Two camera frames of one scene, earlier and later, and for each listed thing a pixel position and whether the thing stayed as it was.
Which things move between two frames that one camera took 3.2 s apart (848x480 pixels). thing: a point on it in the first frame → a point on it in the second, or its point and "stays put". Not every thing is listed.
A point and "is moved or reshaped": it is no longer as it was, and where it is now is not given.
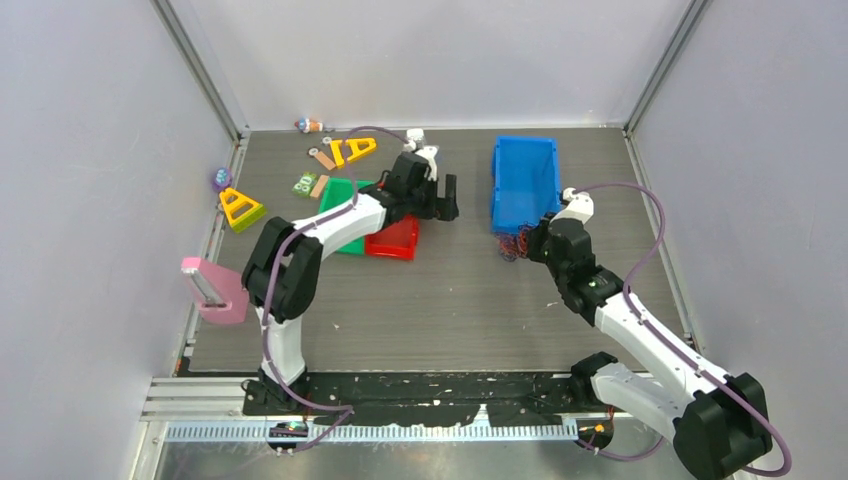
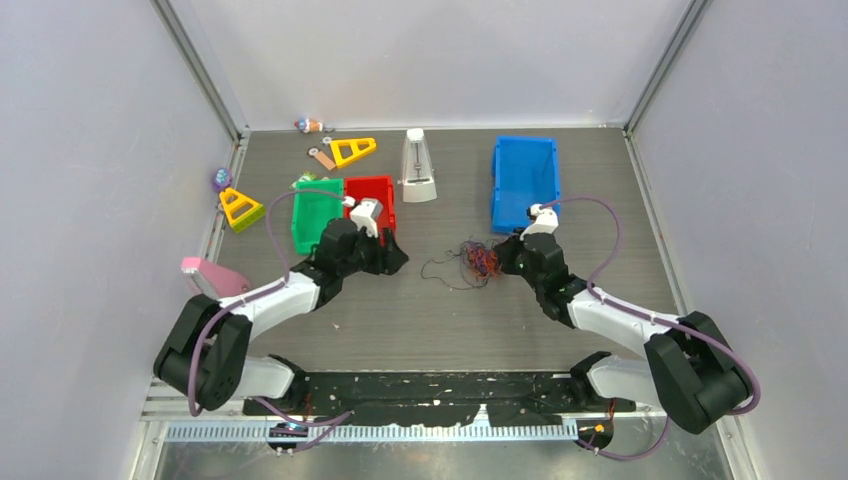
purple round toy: (222, 179) stays put
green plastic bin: (337, 193) is moved or reshaped
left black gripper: (430, 210) → (387, 259)
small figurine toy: (307, 125) stays put
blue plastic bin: (525, 181) stays put
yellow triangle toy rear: (353, 144) stays put
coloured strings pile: (513, 247) is moved or reshaped
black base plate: (420, 398) stays put
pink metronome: (219, 291) stays put
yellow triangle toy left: (241, 210) stays put
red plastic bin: (398, 240) is moved or reshaped
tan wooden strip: (326, 161) stays put
